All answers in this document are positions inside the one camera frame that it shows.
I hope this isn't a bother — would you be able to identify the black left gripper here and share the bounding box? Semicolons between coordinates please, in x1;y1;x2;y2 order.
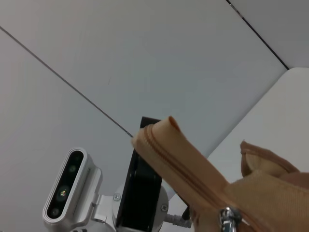
115;116;163;230

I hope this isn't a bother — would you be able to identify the khaki canvas food bag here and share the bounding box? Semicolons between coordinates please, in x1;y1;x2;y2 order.
131;115;309;232

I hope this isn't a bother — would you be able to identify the silver metal zipper pull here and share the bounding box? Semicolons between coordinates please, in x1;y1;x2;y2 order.
219;206;242;232

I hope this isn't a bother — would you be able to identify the silver left wrist depth camera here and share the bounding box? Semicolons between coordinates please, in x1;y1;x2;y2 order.
42;147;114;232

